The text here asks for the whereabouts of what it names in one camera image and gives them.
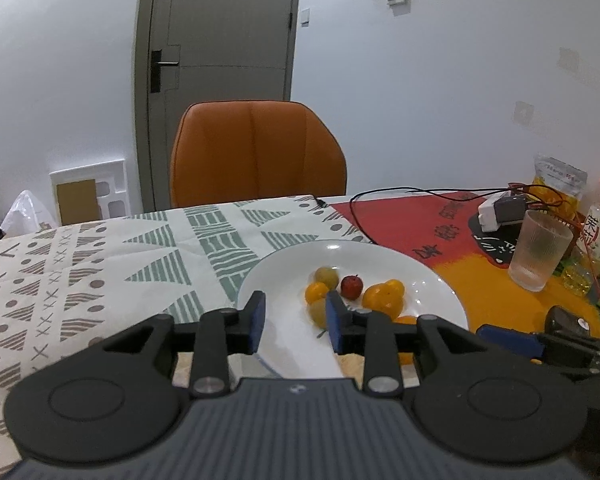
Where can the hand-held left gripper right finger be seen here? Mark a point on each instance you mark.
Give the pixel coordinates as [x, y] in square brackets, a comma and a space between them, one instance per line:
[334, 325]

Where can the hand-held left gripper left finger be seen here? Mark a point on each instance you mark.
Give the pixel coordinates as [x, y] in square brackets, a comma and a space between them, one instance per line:
[257, 322]

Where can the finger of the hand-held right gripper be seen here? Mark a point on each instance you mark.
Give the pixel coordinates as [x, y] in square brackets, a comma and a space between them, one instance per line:
[510, 341]

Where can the yellow green round fruit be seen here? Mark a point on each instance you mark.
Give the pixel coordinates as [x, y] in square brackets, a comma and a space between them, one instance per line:
[319, 312]

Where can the small orange mandarin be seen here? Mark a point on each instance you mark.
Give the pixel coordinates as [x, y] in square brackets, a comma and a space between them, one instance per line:
[316, 292]

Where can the small red apple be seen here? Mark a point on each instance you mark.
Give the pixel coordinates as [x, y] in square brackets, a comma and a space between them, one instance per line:
[351, 286]

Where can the small green round fruit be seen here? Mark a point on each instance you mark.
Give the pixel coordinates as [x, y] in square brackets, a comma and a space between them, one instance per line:
[326, 276]

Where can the large orange mandarin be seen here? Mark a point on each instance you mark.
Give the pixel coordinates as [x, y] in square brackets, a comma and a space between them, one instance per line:
[384, 297]

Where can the red and orange printed cloth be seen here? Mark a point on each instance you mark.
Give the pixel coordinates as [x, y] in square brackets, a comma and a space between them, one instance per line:
[480, 280]

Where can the ribbed glass cup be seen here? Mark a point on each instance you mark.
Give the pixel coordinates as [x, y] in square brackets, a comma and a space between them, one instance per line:
[537, 255]

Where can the yellow transparent packet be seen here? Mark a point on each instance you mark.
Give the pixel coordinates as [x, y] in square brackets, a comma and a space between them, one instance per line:
[577, 275]

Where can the white charger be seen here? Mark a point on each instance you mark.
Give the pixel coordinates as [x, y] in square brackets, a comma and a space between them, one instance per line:
[487, 212]

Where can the dark grey adapter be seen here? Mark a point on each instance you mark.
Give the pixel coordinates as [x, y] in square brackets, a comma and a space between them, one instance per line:
[510, 210]

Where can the green patterned tablecloth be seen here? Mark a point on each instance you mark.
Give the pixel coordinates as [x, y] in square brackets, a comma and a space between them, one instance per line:
[105, 260]

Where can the orange chair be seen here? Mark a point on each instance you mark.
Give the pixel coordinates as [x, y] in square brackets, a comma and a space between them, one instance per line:
[260, 155]

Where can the yellow snack bag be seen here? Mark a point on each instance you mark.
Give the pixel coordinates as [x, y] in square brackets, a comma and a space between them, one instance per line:
[560, 180]

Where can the white foam packaging tray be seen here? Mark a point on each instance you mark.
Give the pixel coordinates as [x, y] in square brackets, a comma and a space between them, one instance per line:
[112, 180]

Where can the brown cardboard piece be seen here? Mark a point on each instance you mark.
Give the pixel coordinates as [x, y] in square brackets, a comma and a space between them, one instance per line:
[77, 202]

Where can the white plastic bag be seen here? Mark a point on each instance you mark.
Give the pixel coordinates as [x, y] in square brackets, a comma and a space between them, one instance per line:
[25, 215]

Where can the grey door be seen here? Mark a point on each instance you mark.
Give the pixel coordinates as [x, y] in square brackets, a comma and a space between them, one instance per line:
[230, 20]

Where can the white wall cover plate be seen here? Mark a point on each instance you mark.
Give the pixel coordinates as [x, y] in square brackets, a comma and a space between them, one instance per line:
[524, 112]

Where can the white wall switch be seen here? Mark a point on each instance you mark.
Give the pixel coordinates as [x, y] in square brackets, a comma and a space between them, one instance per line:
[305, 16]

